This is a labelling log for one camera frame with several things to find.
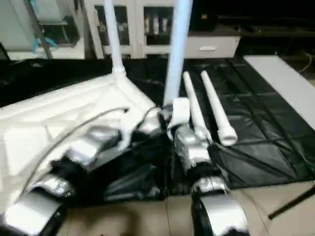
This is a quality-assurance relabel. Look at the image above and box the white plastic table leg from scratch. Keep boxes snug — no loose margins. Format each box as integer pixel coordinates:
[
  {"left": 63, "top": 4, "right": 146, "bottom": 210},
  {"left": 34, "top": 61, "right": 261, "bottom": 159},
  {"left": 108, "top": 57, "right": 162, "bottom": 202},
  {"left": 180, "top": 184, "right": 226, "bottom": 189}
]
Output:
[
  {"left": 104, "top": 0, "right": 127, "bottom": 75},
  {"left": 161, "top": 0, "right": 194, "bottom": 109},
  {"left": 183, "top": 71, "right": 213, "bottom": 141},
  {"left": 200, "top": 70, "right": 238, "bottom": 147}
]

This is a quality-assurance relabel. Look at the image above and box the white plastic table top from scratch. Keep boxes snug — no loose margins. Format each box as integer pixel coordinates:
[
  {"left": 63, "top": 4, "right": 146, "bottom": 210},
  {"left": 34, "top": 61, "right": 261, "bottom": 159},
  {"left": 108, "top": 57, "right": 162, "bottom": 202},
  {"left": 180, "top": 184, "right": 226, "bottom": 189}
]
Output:
[{"left": 0, "top": 66, "right": 158, "bottom": 197}]

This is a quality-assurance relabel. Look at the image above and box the white drawer unit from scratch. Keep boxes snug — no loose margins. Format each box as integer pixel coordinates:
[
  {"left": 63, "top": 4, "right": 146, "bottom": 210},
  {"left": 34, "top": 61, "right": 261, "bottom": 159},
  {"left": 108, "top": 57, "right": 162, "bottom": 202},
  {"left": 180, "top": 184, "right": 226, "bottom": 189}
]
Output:
[{"left": 184, "top": 35, "right": 241, "bottom": 60}]

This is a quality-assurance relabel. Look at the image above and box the white glass door cabinet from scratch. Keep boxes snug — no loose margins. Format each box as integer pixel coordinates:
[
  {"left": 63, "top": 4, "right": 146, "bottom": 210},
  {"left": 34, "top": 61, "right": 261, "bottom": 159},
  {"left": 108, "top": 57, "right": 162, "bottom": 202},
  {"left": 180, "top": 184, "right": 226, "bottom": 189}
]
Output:
[{"left": 85, "top": 0, "right": 193, "bottom": 60}]

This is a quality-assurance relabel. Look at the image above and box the black shiny table mat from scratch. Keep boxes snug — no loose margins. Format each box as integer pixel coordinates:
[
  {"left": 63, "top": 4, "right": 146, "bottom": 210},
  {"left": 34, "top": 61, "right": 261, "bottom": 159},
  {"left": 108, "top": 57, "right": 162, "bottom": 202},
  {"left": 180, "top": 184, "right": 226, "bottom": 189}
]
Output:
[{"left": 0, "top": 58, "right": 315, "bottom": 205}]

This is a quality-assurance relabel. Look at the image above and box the black box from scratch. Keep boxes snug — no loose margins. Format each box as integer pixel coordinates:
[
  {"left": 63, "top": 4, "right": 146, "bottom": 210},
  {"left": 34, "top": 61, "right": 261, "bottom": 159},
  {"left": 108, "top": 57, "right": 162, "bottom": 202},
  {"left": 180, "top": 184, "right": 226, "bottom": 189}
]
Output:
[{"left": 191, "top": 4, "right": 219, "bottom": 31}]

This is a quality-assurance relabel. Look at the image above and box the white side table board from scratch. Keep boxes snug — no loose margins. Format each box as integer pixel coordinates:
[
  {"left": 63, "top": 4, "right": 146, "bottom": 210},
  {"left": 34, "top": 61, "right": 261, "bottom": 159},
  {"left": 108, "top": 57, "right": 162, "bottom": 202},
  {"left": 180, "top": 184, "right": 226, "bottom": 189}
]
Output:
[{"left": 243, "top": 54, "right": 315, "bottom": 125}]

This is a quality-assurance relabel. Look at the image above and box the light blue plastic stool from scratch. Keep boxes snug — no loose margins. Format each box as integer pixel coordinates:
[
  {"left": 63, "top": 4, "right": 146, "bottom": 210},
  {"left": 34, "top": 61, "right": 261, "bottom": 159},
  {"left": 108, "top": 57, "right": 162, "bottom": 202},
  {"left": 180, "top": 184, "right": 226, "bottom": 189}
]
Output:
[{"left": 31, "top": 36, "right": 58, "bottom": 54}]

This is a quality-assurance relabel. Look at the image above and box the black metal table leg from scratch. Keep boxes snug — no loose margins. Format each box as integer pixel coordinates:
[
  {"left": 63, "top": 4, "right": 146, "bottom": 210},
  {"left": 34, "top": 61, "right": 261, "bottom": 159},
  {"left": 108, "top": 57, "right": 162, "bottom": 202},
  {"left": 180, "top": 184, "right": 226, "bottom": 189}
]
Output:
[{"left": 267, "top": 181, "right": 315, "bottom": 220}]

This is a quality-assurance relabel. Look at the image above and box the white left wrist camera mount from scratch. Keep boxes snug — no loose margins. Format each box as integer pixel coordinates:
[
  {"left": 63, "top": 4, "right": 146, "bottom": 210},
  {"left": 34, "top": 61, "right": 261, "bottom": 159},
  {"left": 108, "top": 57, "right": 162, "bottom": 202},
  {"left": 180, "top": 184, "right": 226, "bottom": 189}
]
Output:
[{"left": 115, "top": 117, "right": 135, "bottom": 151}]

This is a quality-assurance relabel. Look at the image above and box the glass tank metal frame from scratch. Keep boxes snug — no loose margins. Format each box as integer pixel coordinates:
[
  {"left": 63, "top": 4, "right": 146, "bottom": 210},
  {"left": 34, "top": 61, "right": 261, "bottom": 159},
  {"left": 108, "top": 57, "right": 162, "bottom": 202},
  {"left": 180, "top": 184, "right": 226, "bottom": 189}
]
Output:
[{"left": 36, "top": 14, "right": 80, "bottom": 48}]

